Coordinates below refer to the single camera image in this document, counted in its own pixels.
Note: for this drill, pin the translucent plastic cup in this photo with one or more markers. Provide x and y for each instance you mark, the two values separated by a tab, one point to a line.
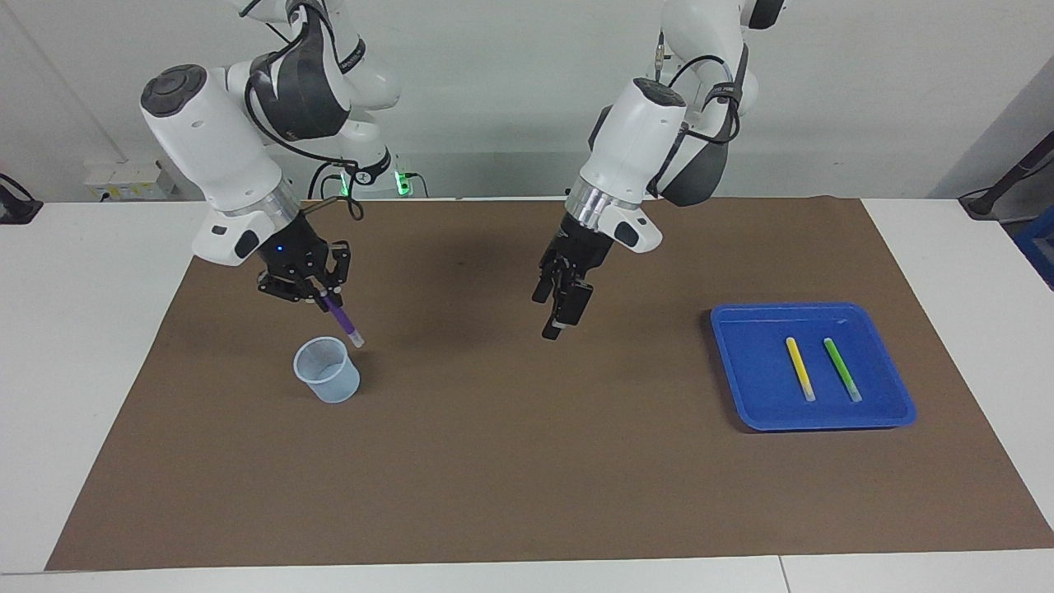
329	383

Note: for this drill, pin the blue plastic tray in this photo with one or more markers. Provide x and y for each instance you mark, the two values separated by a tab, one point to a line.
778	412

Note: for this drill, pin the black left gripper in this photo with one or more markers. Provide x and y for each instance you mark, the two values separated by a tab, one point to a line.
580	247

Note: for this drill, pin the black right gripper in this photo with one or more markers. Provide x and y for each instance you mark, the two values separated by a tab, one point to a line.
295	251

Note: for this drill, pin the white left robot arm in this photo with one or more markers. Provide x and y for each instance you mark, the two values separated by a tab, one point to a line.
638	140

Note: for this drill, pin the yellow pen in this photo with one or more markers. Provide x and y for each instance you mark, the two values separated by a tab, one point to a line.
799	366

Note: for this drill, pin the black stand pole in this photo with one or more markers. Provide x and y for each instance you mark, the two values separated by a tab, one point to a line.
1013	177

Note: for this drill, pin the brown table mat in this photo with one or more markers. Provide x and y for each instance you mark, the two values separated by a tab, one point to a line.
527	461

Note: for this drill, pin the green pen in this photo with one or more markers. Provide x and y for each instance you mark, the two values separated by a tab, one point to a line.
841	368

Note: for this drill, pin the purple pen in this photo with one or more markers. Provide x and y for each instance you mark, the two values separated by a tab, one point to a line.
344	321

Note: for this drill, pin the white wall power strip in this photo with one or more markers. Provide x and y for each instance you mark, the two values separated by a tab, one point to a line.
123	179

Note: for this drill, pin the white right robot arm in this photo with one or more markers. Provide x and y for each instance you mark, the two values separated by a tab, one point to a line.
214	140

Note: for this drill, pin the blue crate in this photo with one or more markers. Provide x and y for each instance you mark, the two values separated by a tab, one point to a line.
1039	247

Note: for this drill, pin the black clamp mount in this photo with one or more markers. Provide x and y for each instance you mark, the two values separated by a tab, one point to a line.
16	210

